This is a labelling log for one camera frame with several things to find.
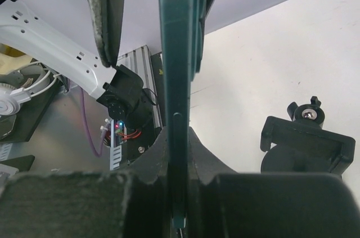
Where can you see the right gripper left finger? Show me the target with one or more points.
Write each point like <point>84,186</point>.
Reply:
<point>131,202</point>

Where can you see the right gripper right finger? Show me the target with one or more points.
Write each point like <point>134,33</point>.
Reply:
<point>224,203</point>

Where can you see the black phone stand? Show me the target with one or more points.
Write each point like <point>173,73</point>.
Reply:
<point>301,145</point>

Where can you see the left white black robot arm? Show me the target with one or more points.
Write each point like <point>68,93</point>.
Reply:
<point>116,88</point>

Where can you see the white headphones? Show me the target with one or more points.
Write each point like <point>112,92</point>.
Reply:
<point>23,84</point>

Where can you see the left white cable duct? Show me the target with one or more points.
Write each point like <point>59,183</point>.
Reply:
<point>117,145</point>

